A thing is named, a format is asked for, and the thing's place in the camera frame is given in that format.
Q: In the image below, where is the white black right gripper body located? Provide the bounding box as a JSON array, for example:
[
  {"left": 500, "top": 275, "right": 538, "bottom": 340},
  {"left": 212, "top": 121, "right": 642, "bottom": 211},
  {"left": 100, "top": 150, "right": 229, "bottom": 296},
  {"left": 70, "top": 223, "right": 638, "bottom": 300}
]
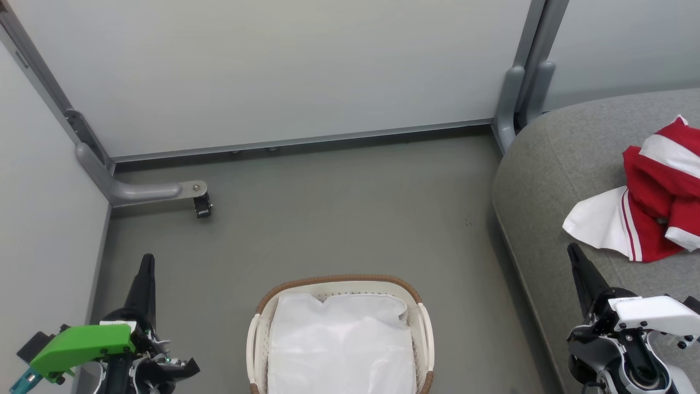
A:
[{"left": 568, "top": 287, "right": 700, "bottom": 352}]

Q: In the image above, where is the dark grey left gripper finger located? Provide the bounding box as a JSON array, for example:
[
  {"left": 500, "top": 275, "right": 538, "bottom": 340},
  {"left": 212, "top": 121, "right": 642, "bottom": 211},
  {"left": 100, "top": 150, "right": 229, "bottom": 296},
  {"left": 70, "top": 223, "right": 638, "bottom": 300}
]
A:
[{"left": 124, "top": 253, "right": 157, "bottom": 329}]

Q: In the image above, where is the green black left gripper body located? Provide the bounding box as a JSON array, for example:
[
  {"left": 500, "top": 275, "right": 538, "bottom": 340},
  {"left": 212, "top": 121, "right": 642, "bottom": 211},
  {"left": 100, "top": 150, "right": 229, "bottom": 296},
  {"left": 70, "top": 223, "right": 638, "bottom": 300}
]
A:
[{"left": 30, "top": 309, "right": 171, "bottom": 385}]

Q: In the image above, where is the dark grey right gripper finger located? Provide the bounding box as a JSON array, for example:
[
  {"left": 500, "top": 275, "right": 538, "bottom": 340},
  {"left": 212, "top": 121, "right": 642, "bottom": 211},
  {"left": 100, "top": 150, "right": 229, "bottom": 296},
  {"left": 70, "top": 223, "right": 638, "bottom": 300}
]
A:
[{"left": 567, "top": 242, "right": 611, "bottom": 319}]

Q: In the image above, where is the red white sports garment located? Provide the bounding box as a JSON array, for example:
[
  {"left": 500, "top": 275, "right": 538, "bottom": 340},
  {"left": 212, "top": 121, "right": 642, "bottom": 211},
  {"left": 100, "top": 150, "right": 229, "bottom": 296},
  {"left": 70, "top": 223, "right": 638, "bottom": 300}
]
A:
[{"left": 562, "top": 114, "right": 700, "bottom": 264}]

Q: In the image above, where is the white laundry basket brown rim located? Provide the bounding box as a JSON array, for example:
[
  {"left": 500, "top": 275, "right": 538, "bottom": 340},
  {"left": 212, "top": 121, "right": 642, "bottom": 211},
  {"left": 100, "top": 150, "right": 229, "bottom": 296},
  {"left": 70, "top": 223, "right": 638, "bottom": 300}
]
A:
[{"left": 246, "top": 274, "right": 436, "bottom": 394}]

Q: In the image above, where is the grey partition foot bar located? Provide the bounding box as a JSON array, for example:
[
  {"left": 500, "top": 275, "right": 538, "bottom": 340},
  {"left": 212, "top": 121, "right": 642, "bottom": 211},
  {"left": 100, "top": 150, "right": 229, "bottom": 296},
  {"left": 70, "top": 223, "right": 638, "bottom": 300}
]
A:
[{"left": 75, "top": 141, "right": 209, "bottom": 209}]

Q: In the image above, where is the teal left cable connector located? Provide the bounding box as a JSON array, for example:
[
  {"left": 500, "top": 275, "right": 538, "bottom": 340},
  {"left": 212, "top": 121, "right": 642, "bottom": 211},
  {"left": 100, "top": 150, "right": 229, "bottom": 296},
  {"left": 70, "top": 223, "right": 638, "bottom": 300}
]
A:
[{"left": 9, "top": 367, "right": 43, "bottom": 394}]

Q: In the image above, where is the grey partition corner post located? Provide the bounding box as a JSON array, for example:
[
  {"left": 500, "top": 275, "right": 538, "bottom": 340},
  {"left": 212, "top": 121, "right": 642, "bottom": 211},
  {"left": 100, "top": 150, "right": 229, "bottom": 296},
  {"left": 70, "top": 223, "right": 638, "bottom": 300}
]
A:
[{"left": 492, "top": 0, "right": 569, "bottom": 155}]

